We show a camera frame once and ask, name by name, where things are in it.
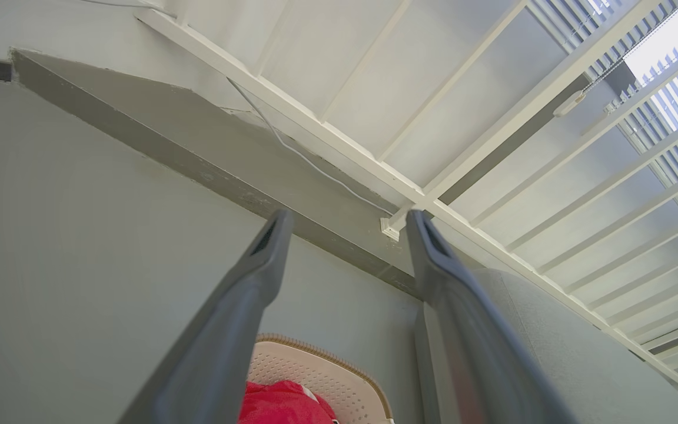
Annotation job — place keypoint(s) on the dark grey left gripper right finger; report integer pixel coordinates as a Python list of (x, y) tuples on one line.
[(480, 353)]

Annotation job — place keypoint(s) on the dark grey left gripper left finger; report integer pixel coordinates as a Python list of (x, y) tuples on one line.
[(215, 353)]

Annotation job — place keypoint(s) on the red and white garment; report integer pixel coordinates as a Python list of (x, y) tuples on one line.
[(280, 406)]

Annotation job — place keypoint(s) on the grey fabric sofa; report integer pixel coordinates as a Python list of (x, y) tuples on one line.
[(586, 365)]

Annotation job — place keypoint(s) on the cream perforated laundry basket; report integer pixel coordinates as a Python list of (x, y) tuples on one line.
[(333, 371)]

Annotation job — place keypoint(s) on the dark grey skirting board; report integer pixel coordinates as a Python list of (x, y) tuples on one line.
[(198, 147)]

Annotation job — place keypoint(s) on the white window frame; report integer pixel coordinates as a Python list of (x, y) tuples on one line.
[(292, 112)]

